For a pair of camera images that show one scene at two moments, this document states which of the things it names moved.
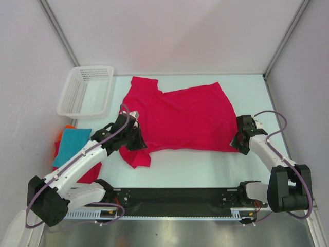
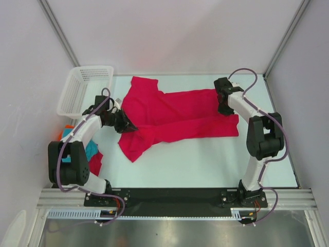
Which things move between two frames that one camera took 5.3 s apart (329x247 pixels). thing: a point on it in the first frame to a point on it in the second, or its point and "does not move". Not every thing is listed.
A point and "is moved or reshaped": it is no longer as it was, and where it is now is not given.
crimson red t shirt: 200,118 is moved or reshaped
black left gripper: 140,143 to 125,125
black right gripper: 234,143 to 224,111
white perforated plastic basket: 86,92 does not move
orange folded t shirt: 66,126 does not move
